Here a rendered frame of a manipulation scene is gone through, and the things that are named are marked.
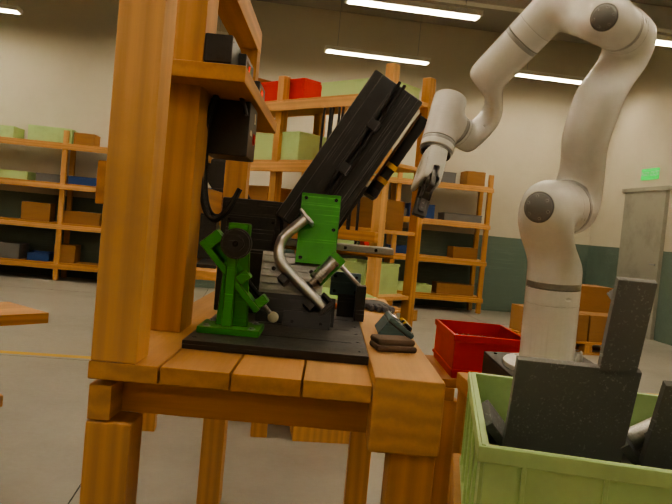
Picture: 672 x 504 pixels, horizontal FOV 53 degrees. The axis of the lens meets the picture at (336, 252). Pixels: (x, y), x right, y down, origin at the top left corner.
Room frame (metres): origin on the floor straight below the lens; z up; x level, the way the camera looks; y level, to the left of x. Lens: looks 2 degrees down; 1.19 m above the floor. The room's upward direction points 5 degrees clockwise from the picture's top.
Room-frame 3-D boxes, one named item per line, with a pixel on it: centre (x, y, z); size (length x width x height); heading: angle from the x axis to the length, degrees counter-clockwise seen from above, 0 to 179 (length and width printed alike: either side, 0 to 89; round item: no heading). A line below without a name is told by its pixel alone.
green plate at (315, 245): (1.98, 0.06, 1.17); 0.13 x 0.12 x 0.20; 1
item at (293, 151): (5.49, 0.43, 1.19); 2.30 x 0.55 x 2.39; 48
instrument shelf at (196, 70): (2.05, 0.38, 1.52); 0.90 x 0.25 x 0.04; 1
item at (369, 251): (2.14, 0.02, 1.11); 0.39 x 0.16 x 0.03; 91
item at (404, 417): (2.06, -0.16, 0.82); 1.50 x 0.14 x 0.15; 1
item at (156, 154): (2.05, 0.42, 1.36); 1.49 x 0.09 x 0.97; 1
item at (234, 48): (1.76, 0.34, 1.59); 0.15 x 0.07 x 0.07; 1
